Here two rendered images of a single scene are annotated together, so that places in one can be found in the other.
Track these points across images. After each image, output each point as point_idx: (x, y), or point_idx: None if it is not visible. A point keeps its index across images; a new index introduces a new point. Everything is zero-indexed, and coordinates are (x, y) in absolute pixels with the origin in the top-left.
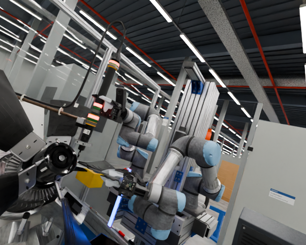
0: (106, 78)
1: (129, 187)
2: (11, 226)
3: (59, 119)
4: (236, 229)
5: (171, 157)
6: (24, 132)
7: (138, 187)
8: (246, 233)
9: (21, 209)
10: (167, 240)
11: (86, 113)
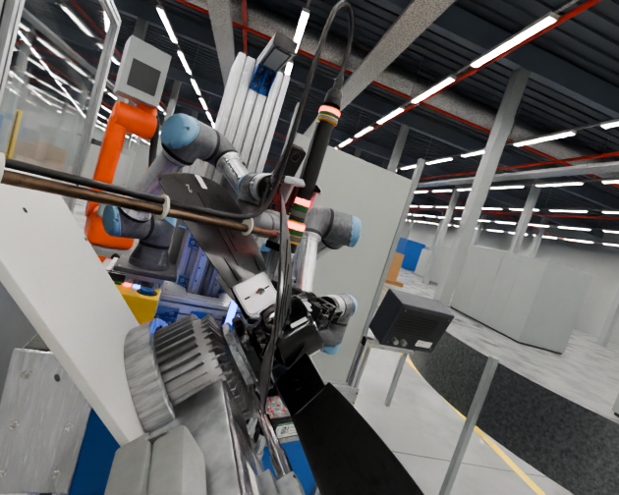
0: (324, 148)
1: (327, 315)
2: (255, 458)
3: (215, 236)
4: (397, 313)
5: (313, 246)
6: (289, 312)
7: (335, 311)
8: (406, 314)
9: None
10: None
11: (228, 199)
